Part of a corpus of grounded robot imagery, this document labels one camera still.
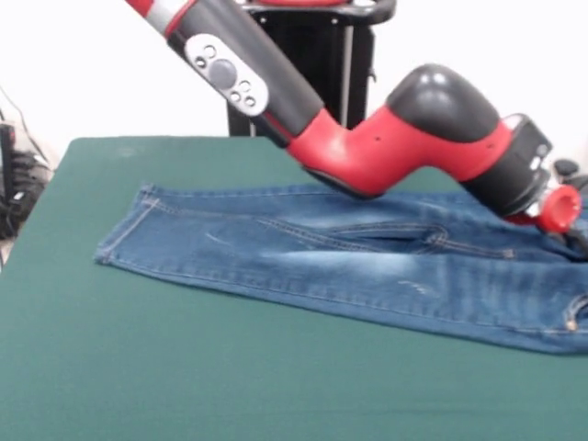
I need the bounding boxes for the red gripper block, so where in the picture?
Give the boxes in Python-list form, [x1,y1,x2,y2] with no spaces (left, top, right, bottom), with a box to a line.
[504,186,588,256]

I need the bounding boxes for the blue denim jeans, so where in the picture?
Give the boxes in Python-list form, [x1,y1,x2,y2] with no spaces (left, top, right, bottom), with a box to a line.
[94,182,588,356]

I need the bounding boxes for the black chair base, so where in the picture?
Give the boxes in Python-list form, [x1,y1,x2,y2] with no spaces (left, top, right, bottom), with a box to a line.
[553,158,588,194]

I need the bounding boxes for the dark green table cloth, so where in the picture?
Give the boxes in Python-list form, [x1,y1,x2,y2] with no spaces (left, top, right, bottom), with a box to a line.
[0,135,588,441]

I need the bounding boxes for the black electronics box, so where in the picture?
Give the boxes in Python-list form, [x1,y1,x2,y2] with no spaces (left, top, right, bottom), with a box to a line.
[0,122,17,199]

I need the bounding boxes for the black robot pedestal stand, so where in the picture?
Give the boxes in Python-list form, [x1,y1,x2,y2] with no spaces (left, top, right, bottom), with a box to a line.
[227,0,399,138]

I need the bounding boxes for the black cable bundle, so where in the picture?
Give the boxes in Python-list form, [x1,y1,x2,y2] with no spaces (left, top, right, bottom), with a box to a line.
[0,149,51,240]

